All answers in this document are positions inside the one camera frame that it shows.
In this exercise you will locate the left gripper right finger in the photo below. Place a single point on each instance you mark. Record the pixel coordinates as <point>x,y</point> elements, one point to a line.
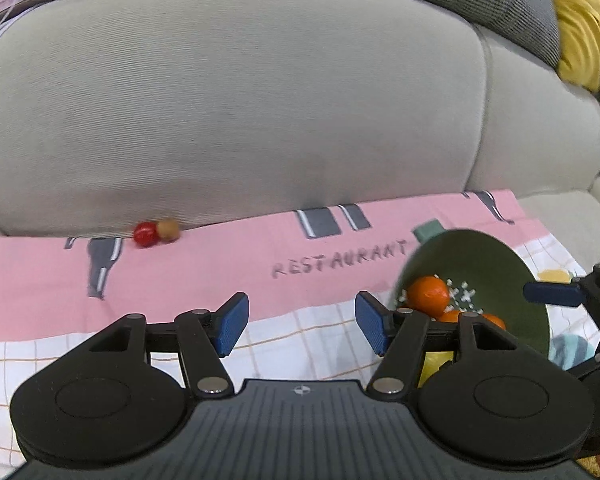
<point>399,338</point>

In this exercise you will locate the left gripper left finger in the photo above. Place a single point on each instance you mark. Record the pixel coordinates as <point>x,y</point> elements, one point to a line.
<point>206,337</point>

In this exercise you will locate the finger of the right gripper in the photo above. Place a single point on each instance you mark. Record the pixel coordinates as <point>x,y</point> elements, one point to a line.
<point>558,294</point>

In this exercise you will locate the orange tangerine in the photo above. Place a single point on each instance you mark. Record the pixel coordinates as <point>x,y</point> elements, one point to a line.
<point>429,295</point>
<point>494,320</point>
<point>451,316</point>

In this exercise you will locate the brown longan fruit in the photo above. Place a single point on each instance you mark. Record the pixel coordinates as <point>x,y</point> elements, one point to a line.
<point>168,230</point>

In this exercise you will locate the teal striped sleeve forearm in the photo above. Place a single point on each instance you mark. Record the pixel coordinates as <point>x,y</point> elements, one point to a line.
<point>568,350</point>

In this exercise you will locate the green perforated colander bowl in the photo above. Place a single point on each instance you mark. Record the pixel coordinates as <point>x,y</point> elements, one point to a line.
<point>482,274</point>

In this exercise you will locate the pink checked lemon cloth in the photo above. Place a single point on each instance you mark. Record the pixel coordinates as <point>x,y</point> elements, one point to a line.
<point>301,271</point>

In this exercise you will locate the beige sofa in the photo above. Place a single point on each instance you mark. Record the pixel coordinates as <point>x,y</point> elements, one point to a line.
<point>116,111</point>

